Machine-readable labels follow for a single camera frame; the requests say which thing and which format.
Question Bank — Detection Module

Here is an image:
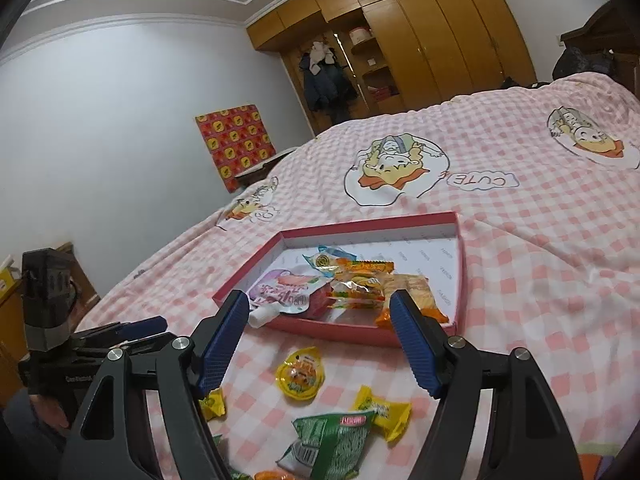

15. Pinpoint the yellow box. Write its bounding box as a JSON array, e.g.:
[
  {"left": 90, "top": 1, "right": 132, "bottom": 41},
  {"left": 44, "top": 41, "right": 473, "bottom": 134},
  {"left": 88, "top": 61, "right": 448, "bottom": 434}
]
[{"left": 0, "top": 260, "right": 23, "bottom": 297}]

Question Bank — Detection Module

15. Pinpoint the person's left forearm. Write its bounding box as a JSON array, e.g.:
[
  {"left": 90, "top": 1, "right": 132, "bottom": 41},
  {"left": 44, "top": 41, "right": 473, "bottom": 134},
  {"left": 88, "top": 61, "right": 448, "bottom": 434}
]
[{"left": 2, "top": 389, "right": 76, "bottom": 480}]

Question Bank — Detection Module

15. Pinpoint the white blue round-logo packet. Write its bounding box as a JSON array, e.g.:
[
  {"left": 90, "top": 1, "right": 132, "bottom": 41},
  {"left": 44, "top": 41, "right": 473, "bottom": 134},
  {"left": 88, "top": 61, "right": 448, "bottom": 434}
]
[{"left": 302, "top": 245, "right": 356, "bottom": 278}]

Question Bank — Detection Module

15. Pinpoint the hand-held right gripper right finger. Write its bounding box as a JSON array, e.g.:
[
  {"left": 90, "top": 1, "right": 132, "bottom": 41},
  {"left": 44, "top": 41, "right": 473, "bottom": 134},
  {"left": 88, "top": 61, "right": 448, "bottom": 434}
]
[{"left": 390, "top": 289, "right": 583, "bottom": 480}]

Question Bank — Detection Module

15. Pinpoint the dark cloth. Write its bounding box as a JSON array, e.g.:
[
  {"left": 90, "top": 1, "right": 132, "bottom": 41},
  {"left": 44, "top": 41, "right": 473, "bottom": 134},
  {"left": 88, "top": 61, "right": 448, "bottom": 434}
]
[{"left": 552, "top": 46, "right": 616, "bottom": 81}]

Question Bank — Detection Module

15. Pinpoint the small wooden table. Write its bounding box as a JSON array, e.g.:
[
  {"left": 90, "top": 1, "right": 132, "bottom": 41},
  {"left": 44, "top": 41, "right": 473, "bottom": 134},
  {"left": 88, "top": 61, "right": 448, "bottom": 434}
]
[{"left": 235, "top": 147, "right": 301, "bottom": 191}]

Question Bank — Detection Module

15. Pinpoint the clear yellow candy packet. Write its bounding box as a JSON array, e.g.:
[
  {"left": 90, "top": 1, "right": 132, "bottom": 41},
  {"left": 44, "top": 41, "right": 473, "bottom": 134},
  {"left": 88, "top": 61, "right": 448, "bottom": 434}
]
[{"left": 327, "top": 272, "right": 391, "bottom": 311}]

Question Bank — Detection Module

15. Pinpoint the corn-shaped orange snack packet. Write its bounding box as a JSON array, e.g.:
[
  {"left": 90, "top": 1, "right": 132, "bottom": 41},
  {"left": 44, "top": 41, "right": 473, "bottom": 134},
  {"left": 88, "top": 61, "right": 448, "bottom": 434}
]
[{"left": 375, "top": 274, "right": 449, "bottom": 331}]

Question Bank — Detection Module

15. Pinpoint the yellow jelly cup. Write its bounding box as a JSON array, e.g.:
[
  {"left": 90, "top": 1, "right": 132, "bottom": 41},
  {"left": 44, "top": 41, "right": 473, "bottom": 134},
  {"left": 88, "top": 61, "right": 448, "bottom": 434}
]
[{"left": 275, "top": 346, "right": 326, "bottom": 401}]

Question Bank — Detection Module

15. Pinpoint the pink checked printed blanket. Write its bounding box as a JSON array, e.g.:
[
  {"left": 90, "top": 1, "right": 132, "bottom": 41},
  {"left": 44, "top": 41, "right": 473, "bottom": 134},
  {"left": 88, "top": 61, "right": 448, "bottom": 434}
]
[{"left": 82, "top": 71, "right": 640, "bottom": 480}]

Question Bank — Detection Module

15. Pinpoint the pink cardboard box tray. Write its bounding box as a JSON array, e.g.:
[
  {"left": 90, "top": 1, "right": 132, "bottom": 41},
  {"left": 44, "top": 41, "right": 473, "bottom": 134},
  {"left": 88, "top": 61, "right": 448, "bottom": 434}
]
[{"left": 212, "top": 211, "right": 468, "bottom": 348}]

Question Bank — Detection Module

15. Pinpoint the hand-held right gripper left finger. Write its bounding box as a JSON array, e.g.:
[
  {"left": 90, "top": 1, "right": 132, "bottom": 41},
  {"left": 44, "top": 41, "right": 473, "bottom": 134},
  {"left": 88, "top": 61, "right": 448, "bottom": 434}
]
[{"left": 59, "top": 290, "right": 251, "bottom": 480}]

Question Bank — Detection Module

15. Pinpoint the beige hanging garment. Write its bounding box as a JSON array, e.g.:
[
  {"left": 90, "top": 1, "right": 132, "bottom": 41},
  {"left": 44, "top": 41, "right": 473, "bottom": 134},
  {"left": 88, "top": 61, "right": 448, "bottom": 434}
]
[{"left": 307, "top": 40, "right": 337, "bottom": 75}]

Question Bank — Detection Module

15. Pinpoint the red snack packet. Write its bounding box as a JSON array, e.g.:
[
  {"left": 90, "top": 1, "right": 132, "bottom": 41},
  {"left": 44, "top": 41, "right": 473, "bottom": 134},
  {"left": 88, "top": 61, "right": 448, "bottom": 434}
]
[{"left": 302, "top": 290, "right": 333, "bottom": 320}]

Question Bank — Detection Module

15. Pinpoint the wooden wardrobe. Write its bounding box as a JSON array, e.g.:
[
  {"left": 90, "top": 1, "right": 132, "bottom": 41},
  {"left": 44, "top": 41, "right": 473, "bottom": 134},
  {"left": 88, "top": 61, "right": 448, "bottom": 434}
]
[{"left": 245, "top": 0, "right": 538, "bottom": 126}]

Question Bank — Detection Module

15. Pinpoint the purple pink spouted pouch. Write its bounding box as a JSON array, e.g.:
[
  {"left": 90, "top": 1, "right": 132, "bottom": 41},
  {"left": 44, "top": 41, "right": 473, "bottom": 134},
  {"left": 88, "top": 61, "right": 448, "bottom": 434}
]
[{"left": 248, "top": 269, "right": 321, "bottom": 331}]

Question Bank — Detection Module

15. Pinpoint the dark wooden headboard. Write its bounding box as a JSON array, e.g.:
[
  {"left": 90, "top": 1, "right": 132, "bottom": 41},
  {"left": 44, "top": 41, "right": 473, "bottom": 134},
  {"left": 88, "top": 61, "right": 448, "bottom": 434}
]
[{"left": 560, "top": 7, "right": 640, "bottom": 96}]

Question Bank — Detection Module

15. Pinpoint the green snack packet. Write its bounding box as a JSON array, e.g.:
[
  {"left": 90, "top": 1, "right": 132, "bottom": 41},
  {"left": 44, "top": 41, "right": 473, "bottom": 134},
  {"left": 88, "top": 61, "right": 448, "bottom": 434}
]
[{"left": 276, "top": 408, "right": 378, "bottom": 480}]

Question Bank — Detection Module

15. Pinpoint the dark hanging jacket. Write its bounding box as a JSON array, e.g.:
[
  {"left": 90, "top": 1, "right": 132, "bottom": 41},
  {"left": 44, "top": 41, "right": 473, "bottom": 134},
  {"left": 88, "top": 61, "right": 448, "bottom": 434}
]
[{"left": 299, "top": 55, "right": 358, "bottom": 113}]

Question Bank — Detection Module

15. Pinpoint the yellow wrapped candy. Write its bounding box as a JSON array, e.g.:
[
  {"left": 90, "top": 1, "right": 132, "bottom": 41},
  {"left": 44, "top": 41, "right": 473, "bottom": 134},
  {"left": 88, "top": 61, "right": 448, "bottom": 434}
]
[
  {"left": 352, "top": 385, "right": 412, "bottom": 443},
  {"left": 197, "top": 387, "right": 227, "bottom": 422}
]

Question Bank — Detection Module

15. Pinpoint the long orange snack packet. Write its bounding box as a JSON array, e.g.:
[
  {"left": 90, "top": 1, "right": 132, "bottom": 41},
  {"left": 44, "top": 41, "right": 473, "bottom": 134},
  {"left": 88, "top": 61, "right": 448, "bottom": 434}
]
[{"left": 332, "top": 255, "right": 396, "bottom": 278}]

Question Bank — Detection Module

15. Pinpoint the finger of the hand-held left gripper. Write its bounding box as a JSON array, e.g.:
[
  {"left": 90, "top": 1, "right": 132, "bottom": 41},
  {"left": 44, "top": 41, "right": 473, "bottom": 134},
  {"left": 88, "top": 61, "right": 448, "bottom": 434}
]
[
  {"left": 120, "top": 332, "right": 177, "bottom": 358},
  {"left": 75, "top": 315, "right": 169, "bottom": 349}
]

